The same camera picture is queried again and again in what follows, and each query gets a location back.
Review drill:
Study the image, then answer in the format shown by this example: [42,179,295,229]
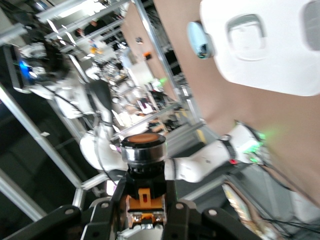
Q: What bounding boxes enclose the orange push button switch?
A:
[119,132,168,232]

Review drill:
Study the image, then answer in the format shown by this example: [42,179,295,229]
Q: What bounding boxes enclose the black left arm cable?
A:
[41,83,118,182]

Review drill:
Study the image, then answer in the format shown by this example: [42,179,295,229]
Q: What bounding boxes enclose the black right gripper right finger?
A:
[161,179,263,240]

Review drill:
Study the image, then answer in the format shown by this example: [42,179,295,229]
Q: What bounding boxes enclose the white lidded box grey latches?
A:
[199,0,320,97]

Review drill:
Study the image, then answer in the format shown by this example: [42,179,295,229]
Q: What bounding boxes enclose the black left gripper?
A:
[17,42,68,86]

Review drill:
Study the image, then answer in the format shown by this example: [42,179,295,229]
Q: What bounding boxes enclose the light blue round plate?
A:
[186,21,216,60]

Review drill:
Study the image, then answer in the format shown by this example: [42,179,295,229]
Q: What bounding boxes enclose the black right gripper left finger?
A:
[3,176,128,240]

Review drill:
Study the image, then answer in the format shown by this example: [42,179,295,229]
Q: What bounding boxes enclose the aluminium frame beam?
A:
[0,84,87,191]
[0,169,48,222]
[132,0,191,106]

